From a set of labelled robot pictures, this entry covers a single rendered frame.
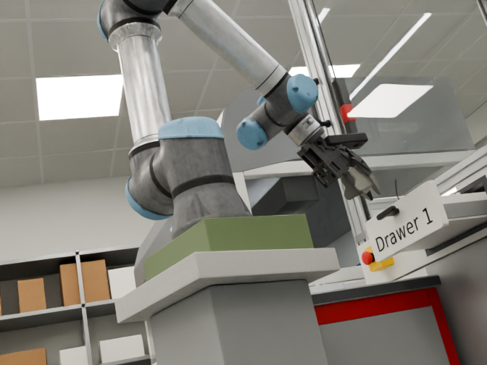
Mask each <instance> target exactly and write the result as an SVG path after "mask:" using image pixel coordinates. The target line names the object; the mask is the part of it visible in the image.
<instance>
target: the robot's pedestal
mask: <svg viewBox="0 0 487 365"><path fill-rule="evenodd" d="M339 270H340V266H339V263H338V257H337V255H336V250H335V248H300V249H275V250H251V251H204V252H194V253H192V254H191V255H190V256H187V257H186V258H184V259H183V260H181V261H179V262H178V263H177V264H175V265H173V266H171V267H170V268H168V269H166V270H165V271H163V272H162V273H160V274H158V275H157V276H156V277H153V278H152V279H150V280H149V281H147V282H145V283H144V284H142V285H141V286H139V287H137V288H136V289H135V290H132V291H131V292H129V293H128V294H126V295H124V296H123V297H121V298H120V299H118V300H116V301H115V309H116V315H117V323H119V324H121V323H128V322H142V321H149V320H150V322H151V331H152V336H153V341H154V350H155V355H156V360H157V365H328V361H327V358H326V355H325V349H324V346H323V343H322V337H321V334H320V328H319V325H318V322H317V317H316V313H315V308H314V305H313V302H312V296H311V293H310V289H309V283H311V282H314V281H316V280H318V279H321V278H323V277H326V276H328V275H329V274H332V273H334V272H337V271H339Z"/></svg>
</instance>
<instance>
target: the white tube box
mask: <svg viewBox="0 0 487 365"><path fill-rule="evenodd" d="M341 288H345V286H344V283H343V282H340V283H334V284H329V285H320V286H315V287H310V288H309V289H310V293H316V292H322V291H327V290H336V289H341Z"/></svg>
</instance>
